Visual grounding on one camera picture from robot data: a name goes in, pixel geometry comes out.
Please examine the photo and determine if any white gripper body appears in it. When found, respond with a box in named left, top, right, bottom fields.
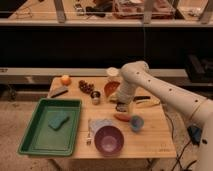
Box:
left=116, top=80, right=137, bottom=104

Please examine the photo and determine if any teal sponge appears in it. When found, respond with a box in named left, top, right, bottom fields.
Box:
left=48, top=114, right=69, bottom=130

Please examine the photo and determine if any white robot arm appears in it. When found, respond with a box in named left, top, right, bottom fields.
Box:
left=116, top=61, right=213, bottom=171

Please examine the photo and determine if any small metal cup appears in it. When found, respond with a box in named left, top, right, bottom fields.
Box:
left=90, top=91, right=101, bottom=105

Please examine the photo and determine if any blue small cup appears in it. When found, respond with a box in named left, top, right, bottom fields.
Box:
left=130, top=115, right=144, bottom=132

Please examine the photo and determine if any orange bowl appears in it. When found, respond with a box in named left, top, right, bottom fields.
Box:
left=104, top=81, right=120, bottom=97

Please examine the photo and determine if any black small container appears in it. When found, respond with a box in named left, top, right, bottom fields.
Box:
left=116, top=103, right=128, bottom=112

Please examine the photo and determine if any orange carrot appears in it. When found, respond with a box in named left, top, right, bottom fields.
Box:
left=114, top=114, right=131, bottom=122

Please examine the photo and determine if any yellow banana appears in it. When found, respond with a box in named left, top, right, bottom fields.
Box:
left=136, top=99, right=160, bottom=108

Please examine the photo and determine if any wooden table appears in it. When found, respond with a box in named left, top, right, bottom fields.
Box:
left=46, top=76, right=178, bottom=160

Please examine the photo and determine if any white cloth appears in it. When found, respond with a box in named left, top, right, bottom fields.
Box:
left=89, top=119, right=114, bottom=135

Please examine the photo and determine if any purple bowl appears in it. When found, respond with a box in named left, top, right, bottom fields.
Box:
left=94, top=126, right=124, bottom=157

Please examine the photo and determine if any orange fruit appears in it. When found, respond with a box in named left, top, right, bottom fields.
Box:
left=60, top=75, right=71, bottom=86

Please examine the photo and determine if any metal fork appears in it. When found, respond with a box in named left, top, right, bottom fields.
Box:
left=86, top=119, right=92, bottom=145

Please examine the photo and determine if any black power adapter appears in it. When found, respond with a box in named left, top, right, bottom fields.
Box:
left=187, top=125, right=202, bottom=145

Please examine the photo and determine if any green plastic tray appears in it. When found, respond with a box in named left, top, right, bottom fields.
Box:
left=18, top=98, right=82, bottom=156

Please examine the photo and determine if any black handled knife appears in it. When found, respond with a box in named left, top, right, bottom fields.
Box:
left=133, top=96, right=151, bottom=102

